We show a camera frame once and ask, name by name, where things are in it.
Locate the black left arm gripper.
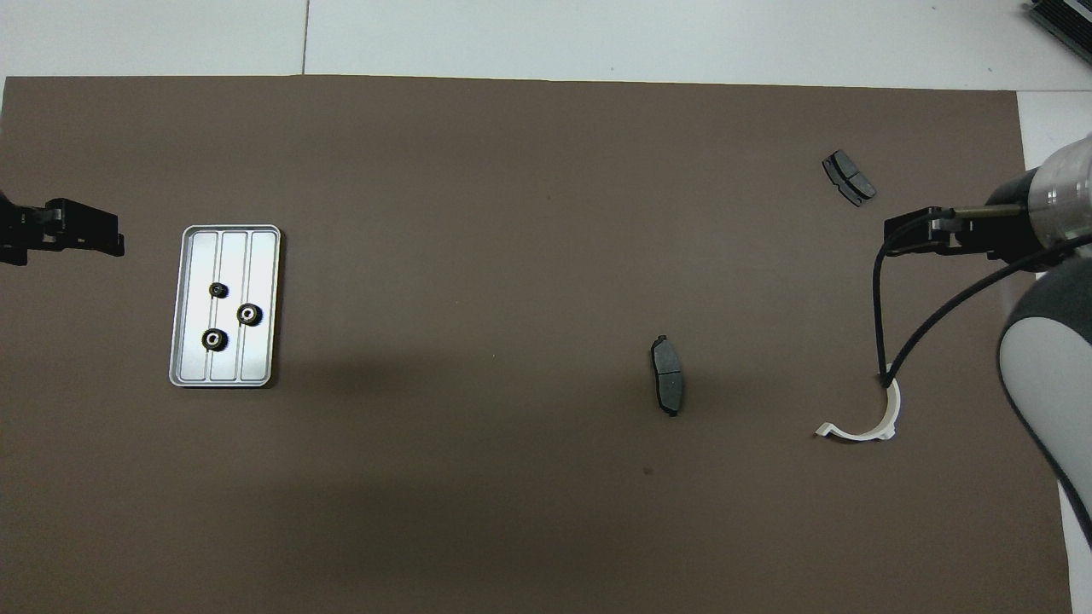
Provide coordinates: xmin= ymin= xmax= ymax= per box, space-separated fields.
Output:
xmin=0 ymin=192 xmax=125 ymax=265

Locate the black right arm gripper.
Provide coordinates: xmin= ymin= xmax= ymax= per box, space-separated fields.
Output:
xmin=885 ymin=169 xmax=1046 ymax=272

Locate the silver metal tray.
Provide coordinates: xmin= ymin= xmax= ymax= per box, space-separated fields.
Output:
xmin=169 ymin=225 xmax=282 ymax=389

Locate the short split grey brake pad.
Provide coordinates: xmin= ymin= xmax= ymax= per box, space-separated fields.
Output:
xmin=822 ymin=150 xmax=877 ymax=207

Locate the white curved plastic clip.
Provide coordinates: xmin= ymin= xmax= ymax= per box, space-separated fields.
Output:
xmin=816 ymin=365 xmax=902 ymax=443

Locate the dark ribbed device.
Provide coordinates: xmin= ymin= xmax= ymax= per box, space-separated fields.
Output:
xmin=1024 ymin=0 xmax=1092 ymax=54

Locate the long grey brake pad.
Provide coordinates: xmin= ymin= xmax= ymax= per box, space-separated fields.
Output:
xmin=651 ymin=334 xmax=685 ymax=417

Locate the brown table mat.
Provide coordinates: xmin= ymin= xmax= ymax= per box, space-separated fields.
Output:
xmin=0 ymin=75 xmax=1074 ymax=614

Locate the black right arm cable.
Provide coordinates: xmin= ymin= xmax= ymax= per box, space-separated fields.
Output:
xmin=870 ymin=209 xmax=1092 ymax=391

